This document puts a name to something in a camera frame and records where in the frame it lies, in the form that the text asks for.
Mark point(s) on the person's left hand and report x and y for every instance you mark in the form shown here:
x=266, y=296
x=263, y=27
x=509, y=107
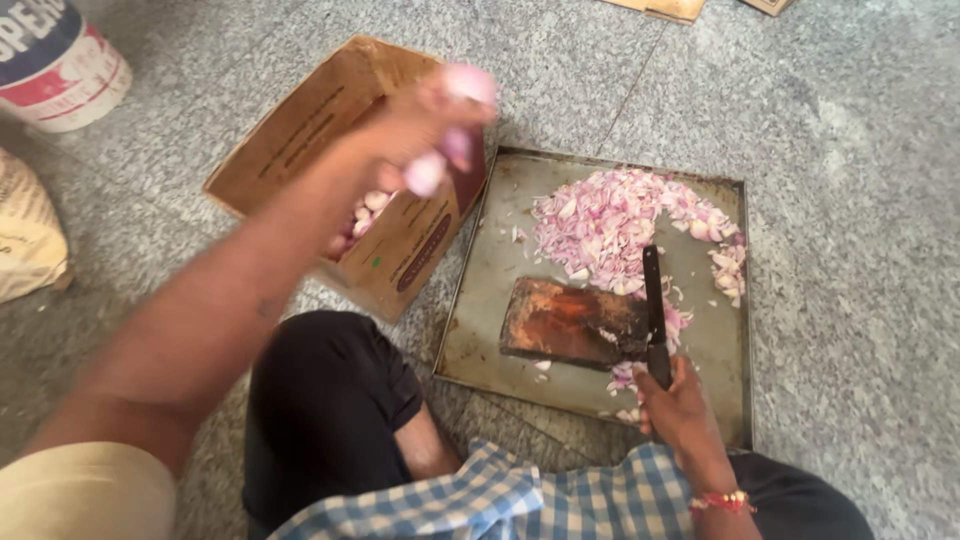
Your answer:
x=420, y=124

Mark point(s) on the person's right hand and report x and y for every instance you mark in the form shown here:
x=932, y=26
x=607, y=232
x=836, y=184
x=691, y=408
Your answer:
x=675, y=411

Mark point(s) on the person's left fingers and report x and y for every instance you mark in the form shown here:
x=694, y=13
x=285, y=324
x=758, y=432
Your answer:
x=450, y=112

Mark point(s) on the person's right fingers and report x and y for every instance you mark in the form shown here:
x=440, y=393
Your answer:
x=645, y=397

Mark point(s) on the peeled pink onions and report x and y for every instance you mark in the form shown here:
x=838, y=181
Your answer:
x=450, y=142

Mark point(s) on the black kitchen knife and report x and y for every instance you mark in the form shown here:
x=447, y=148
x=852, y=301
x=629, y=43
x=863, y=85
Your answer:
x=655, y=315

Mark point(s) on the wooden chopping block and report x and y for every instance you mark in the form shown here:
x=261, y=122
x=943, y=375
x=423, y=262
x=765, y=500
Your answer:
x=574, y=322

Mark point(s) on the square metal tray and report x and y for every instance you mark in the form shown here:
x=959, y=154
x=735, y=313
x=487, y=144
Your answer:
x=600, y=300

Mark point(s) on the brown cardboard box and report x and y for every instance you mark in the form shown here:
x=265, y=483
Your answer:
x=352, y=172

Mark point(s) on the red thread wristband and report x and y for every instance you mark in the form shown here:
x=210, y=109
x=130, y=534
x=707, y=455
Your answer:
x=721, y=501

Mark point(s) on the heap of peeled onions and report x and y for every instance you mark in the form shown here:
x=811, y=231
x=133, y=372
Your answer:
x=360, y=221

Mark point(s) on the pile of chopped onion pieces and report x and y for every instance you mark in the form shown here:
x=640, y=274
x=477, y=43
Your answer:
x=622, y=232

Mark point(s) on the blue checked cloth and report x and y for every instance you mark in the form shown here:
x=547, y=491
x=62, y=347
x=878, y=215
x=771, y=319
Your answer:
x=487, y=495

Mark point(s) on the flat cardboard pieces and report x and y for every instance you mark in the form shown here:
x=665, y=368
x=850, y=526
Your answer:
x=675, y=7

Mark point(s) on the black trousers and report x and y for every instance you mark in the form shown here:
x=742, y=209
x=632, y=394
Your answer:
x=330, y=420

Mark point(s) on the white plastic bucket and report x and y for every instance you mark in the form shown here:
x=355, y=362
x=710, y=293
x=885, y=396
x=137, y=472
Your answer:
x=52, y=60

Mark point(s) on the beige woven sack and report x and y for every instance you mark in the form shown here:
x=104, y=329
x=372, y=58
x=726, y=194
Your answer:
x=26, y=225

